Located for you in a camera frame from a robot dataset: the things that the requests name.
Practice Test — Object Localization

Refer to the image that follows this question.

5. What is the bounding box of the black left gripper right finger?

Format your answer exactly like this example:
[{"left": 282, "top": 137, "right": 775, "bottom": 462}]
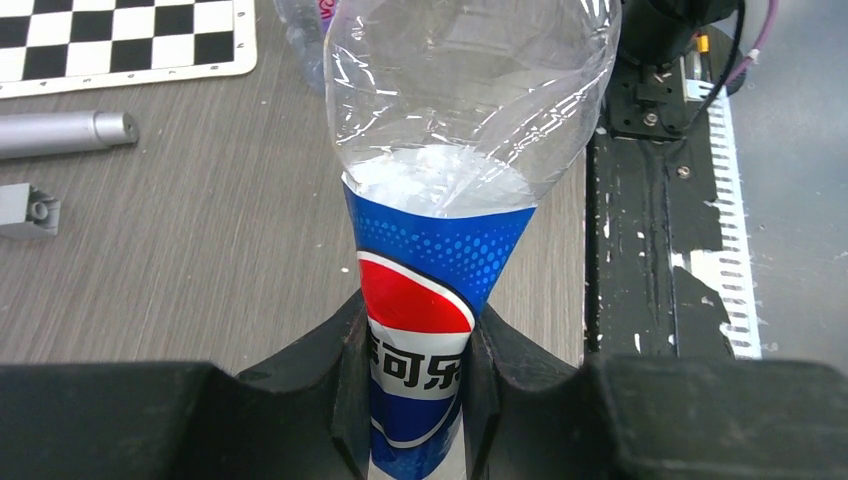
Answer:
[{"left": 462, "top": 308, "right": 847, "bottom": 479}]

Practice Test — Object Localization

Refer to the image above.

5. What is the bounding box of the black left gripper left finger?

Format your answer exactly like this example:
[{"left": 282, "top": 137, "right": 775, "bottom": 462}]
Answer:
[{"left": 1, "top": 294, "right": 370, "bottom": 479}]

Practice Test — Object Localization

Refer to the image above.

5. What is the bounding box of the Pepsi label clear bottle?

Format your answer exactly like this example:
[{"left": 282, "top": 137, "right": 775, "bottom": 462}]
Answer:
[{"left": 324, "top": 1, "right": 622, "bottom": 479}]

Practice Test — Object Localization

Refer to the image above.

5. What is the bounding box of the clear bottle pink label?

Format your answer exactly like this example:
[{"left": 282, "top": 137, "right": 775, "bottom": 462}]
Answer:
[{"left": 273, "top": 0, "right": 337, "bottom": 95}]

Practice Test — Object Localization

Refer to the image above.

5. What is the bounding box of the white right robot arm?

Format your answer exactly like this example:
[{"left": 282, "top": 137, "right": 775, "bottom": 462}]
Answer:
[{"left": 618, "top": 0, "right": 739, "bottom": 66}]

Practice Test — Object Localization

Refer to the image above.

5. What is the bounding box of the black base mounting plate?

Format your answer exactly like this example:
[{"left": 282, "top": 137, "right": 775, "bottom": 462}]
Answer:
[{"left": 582, "top": 26, "right": 747, "bottom": 362}]

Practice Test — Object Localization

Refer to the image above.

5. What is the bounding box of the silver microphone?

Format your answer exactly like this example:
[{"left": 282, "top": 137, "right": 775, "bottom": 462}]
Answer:
[{"left": 1, "top": 111, "right": 139, "bottom": 160}]

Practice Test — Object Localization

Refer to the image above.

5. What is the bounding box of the black white chessboard mat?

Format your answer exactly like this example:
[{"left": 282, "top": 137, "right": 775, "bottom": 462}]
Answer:
[{"left": 1, "top": 0, "right": 257, "bottom": 99}]

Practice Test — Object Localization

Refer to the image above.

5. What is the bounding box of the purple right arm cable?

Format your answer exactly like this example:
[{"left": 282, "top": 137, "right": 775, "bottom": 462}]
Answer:
[{"left": 722, "top": 0, "right": 780, "bottom": 87}]

